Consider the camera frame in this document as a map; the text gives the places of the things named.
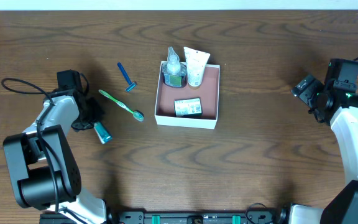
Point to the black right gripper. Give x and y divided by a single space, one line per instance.
308 90

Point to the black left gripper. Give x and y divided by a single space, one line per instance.
89 112

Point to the teal toothpaste tube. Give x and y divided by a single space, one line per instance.
102 132

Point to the green toothbrush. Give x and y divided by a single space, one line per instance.
136 114

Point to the blue disposable razor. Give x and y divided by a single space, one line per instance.
131 84

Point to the clear soap pump bottle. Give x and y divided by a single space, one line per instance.
174 72

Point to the green white soap packet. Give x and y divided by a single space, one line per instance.
189 107

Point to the white lotion tube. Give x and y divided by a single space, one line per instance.
196 61

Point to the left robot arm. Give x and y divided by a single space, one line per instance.
42 168

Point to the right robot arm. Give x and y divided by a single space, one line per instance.
334 102

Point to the white box with brown interior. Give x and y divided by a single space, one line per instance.
208 93

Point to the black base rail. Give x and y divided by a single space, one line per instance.
252 215

